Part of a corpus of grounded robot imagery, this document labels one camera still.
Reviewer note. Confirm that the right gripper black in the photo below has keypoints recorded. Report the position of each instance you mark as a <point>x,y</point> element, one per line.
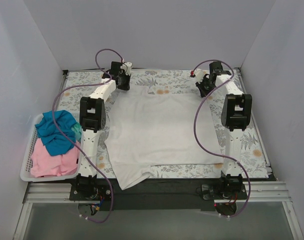
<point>205,85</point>

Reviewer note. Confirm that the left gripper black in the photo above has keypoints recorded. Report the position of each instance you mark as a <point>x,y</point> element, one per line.
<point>123,81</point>

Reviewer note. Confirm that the white t shirt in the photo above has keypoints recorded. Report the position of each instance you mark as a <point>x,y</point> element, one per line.
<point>147,130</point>

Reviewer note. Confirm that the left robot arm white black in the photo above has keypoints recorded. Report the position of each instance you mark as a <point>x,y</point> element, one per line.
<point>92,118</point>

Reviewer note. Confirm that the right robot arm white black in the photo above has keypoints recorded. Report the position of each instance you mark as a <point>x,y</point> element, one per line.
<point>235,118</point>

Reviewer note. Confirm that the teal blue t shirt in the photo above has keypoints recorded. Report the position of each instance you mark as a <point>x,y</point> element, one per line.
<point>56,133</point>

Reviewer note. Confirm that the pink t shirt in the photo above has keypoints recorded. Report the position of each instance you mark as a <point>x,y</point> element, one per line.
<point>45,165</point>

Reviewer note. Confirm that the white plastic laundry basket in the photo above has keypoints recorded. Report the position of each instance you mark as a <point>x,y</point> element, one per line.
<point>27,162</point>

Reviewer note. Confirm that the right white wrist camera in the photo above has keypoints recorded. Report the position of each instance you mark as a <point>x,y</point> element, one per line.
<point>197,74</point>

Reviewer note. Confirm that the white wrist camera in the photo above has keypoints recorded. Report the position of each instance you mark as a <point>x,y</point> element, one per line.
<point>197,74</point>
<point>126,68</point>

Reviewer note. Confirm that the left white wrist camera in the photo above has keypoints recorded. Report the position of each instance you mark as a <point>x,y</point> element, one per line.
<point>126,68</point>

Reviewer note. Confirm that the aluminium frame rail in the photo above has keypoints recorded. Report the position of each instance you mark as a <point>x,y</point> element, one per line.
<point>257,191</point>

